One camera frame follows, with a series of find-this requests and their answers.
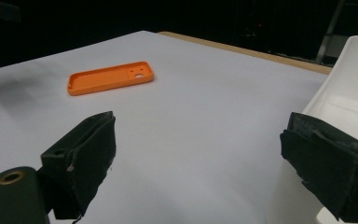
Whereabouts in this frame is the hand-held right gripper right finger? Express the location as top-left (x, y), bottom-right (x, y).
top-left (280, 112), bottom-right (358, 224)

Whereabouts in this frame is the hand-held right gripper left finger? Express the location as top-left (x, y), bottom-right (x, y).
top-left (36, 110), bottom-right (117, 219)

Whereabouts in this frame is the orange phone case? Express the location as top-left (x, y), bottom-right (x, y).
top-left (66, 61), bottom-right (155, 97)

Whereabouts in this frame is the grey metal stand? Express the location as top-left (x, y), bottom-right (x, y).
top-left (314, 0), bottom-right (347, 65)

